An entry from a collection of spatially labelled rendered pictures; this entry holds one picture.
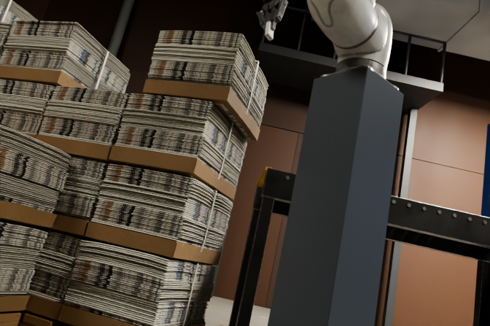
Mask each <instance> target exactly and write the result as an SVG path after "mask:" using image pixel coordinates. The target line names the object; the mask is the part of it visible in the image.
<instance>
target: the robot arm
mask: <svg viewBox="0 0 490 326"><path fill-rule="evenodd" d="M262 2H263V7H262V10H261V11H260V12H257V13H256V14H257V16H258V18H259V22H260V25H261V26H262V28H263V29H264V32H265V36H266V37H267V39H268V40H269V41H270V40H272V39H273V31H274V30H275V29H276V24H277V23H278V22H281V19H282V17H283V14H284V11H285V8H286V6H287V5H288V3H289V2H288V1H287V0H262ZM307 4H308V8H309V11H310V13H311V16H312V18H313V19H314V21H315V22H316V24H317V25H318V27H319V28H320V29H321V30H322V32H323V33H324V34H325V35H326V37H327V38H328V39H330V40H331V41H332V43H333V46H334V48H335V52H336V55H337V56H338V63H337V68H336V70H335V72H334V73H332V74H338V73H341V72H345V71H351V70H355V69H360V68H364V67H369V68H370V69H372V70H373V71H374V72H375V73H377V74H378V75H379V76H380V77H382V78H383V79H385V80H386V69H387V66H388V62H389V56H390V51H391V46H392V22H391V19H390V16H389V14H388V12H387V11H386V10H385V9H384V8H383V7H382V6H381V5H380V4H377V3H376V0H307ZM264 13H265V18H264ZM332 74H323V75H321V76H320V77H326V76H329V75H332ZM386 81H387V80H386ZM387 82H388V81H387ZM389 83H390V82H389ZM390 84H391V83H390ZM391 85H393V84H391ZM393 86H394V87H395V88H397V89H398V90H399V88H398V87H397V86H395V85H393Z"/></svg>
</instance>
